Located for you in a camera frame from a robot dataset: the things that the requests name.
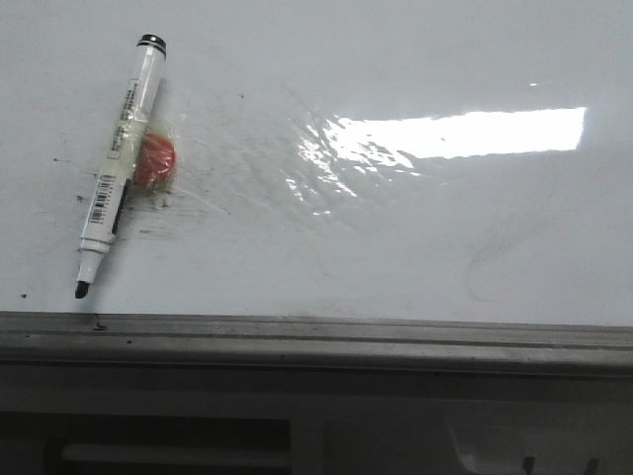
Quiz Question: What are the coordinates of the white whiteboard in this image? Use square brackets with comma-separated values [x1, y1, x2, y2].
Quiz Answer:
[1, 1, 632, 326]

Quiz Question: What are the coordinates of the white black whiteboard marker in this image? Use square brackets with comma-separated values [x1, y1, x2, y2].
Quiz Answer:
[75, 34, 167, 299]

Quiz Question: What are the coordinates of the grey aluminium whiteboard frame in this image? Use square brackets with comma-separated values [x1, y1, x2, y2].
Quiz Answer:
[1, 312, 632, 378]

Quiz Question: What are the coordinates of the red round magnet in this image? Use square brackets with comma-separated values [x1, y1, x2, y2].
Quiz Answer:
[134, 132, 177, 190]

